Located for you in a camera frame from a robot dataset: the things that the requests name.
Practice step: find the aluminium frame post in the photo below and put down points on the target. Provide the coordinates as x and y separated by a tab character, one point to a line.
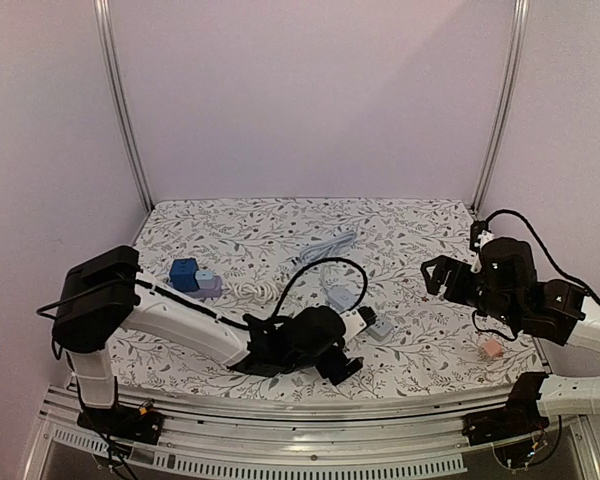
103	17
504	104

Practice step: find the light blue power strip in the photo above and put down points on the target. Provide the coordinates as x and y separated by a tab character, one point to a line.
340	300

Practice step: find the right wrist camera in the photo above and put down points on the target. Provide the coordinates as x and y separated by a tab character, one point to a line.
480	235

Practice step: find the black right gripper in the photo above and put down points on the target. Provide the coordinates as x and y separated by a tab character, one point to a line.
460	279

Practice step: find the pink charger plug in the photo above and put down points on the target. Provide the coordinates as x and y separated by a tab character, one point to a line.
491	350

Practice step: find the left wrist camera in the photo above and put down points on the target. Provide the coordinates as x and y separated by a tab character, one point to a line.
356	321

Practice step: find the aluminium front rail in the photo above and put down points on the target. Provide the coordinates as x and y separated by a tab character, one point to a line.
206	437

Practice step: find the light blue charger plug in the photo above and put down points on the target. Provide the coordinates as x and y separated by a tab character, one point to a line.
205	280

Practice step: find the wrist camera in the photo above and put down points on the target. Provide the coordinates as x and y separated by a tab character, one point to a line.
356	321
480	235

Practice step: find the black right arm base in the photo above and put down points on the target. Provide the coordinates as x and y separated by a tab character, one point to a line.
509	421

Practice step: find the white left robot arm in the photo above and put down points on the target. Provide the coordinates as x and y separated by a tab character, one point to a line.
111	291

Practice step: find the left aluminium frame post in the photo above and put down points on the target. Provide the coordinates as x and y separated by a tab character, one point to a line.
103	17

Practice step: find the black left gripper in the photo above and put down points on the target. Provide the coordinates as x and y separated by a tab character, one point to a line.
331	371

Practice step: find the purple power strip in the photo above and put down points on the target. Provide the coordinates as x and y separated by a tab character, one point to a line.
214	290

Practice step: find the dark blue cube socket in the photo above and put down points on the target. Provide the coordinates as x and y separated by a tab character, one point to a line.
182	275

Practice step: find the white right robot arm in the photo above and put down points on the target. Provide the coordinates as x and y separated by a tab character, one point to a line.
502	284

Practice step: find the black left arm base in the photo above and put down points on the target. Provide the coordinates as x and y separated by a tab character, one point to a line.
139	424

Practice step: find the right aluminium frame post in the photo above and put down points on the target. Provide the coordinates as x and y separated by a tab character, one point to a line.
504	104

